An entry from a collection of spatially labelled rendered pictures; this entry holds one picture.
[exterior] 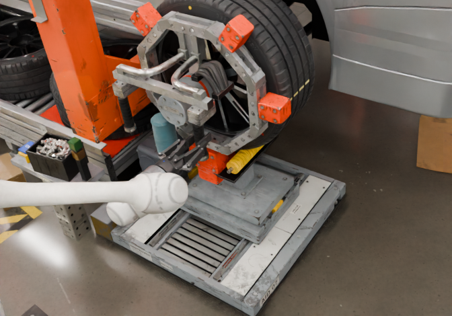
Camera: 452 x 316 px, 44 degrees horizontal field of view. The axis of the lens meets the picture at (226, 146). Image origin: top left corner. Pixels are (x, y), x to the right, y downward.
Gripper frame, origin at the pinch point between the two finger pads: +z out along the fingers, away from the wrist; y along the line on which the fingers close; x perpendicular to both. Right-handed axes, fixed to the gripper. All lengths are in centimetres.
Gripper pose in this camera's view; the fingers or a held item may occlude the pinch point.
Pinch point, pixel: (199, 139)
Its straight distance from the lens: 187.8
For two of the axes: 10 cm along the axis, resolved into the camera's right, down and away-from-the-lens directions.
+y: 8.1, 3.0, -4.9
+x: -0.9, -7.7, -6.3
